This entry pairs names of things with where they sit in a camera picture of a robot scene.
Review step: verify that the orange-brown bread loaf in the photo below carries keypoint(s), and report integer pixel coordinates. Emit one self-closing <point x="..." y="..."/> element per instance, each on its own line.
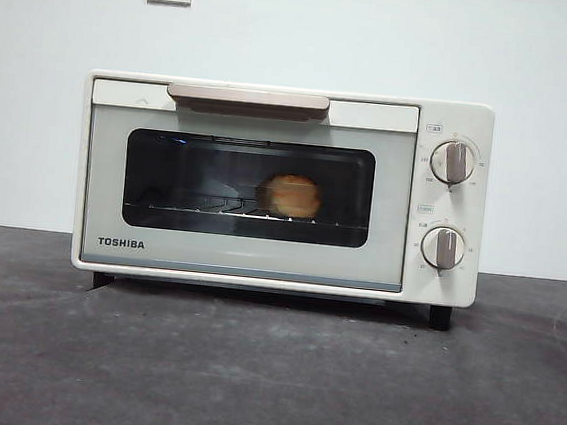
<point x="290" y="195"/>

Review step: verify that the cream oven knob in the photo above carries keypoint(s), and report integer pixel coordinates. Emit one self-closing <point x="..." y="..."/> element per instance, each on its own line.
<point x="452" y="162"/>
<point x="444" y="248"/>

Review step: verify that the cream Toshiba toaster oven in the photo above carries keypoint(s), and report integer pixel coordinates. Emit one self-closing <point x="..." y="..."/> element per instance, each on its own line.
<point x="467" y="290"/>

